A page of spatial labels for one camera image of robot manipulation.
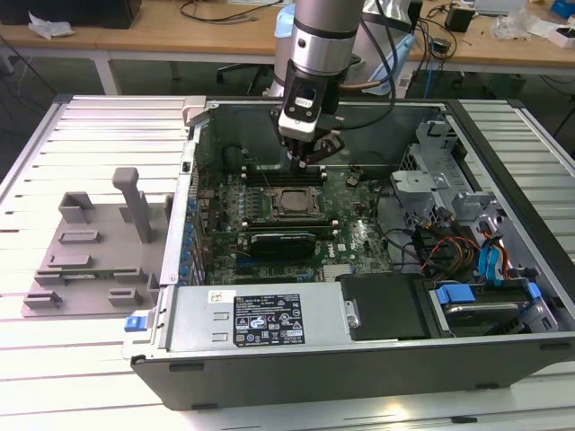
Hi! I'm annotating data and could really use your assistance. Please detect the wooden desk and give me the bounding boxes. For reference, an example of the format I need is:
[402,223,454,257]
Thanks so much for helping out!
[0,0,575,75]

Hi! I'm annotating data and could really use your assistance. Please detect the clear plastic bag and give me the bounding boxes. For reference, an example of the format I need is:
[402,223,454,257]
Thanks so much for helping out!
[489,7,538,40]

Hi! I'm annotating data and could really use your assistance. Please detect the green motherboard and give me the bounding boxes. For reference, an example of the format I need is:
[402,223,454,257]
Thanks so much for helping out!
[195,168,396,286]

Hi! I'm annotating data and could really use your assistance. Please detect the blue flat data cable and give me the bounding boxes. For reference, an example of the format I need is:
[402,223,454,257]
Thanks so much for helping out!
[477,244,494,283]
[488,242,509,288]

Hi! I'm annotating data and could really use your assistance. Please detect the flat grey device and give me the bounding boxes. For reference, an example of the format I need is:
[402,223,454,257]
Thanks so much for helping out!
[473,0,529,14]

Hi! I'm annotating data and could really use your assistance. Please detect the white cardboard box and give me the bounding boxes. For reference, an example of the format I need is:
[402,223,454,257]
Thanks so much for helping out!
[532,17,575,49]

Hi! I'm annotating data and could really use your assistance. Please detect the small black box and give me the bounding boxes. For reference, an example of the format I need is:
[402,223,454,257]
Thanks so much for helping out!
[444,6,476,33]

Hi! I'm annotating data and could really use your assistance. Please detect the crumpled white wrapping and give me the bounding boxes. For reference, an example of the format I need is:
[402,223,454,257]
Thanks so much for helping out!
[28,11,75,40]

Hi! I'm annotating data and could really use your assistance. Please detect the silver hard disk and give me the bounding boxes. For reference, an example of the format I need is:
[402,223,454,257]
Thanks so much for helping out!
[447,303,529,337]

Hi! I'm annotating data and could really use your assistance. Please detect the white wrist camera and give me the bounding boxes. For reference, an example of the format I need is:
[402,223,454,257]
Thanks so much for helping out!
[277,84,323,141]

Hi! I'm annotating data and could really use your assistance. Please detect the tall black box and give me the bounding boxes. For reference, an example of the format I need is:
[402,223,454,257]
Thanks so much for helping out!
[403,0,424,52]

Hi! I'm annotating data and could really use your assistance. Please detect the silver metal drive cage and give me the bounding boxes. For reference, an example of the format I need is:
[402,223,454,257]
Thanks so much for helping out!
[389,117,468,212]

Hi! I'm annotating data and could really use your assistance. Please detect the coloured power wire harness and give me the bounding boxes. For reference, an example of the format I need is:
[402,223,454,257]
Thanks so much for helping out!
[420,233,481,276]

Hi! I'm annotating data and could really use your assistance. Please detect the CPU socket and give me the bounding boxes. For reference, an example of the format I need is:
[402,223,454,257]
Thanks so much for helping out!
[267,185,325,220]

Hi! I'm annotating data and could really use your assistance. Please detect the black equipment case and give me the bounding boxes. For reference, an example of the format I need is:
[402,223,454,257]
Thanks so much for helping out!
[0,0,143,27]

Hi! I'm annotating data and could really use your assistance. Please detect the silver finned chipset heatsink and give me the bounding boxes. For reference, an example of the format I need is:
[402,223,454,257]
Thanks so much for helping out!
[323,264,356,282]

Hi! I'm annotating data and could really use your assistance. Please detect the grey power supply unit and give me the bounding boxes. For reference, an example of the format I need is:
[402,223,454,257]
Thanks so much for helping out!
[165,283,356,354]

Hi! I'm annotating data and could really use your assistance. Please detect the green RAM stick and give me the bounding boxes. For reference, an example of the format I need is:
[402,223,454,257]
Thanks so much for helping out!
[60,268,138,282]

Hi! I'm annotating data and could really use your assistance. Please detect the blue disk carrier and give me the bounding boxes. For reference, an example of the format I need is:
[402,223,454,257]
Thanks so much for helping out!
[433,281,540,338]

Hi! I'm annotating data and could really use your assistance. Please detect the black plastic shroud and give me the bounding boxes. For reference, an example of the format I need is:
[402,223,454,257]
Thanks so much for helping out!
[336,273,435,342]

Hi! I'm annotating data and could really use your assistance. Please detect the grey parts rack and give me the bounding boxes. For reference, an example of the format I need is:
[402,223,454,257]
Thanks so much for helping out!
[22,167,174,318]

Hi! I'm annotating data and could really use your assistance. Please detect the black and silver PC case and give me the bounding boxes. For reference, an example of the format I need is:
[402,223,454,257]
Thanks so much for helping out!
[120,96,575,412]

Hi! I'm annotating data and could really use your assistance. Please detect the black graphics card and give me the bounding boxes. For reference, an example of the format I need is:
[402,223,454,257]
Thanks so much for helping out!
[248,230,317,261]

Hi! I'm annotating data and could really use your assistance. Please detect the metal locking lever wire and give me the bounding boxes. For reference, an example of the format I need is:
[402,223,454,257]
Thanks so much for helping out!
[254,157,272,189]

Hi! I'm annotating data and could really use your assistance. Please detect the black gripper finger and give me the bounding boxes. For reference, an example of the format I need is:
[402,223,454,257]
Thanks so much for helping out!
[299,130,346,171]
[287,136,307,171]

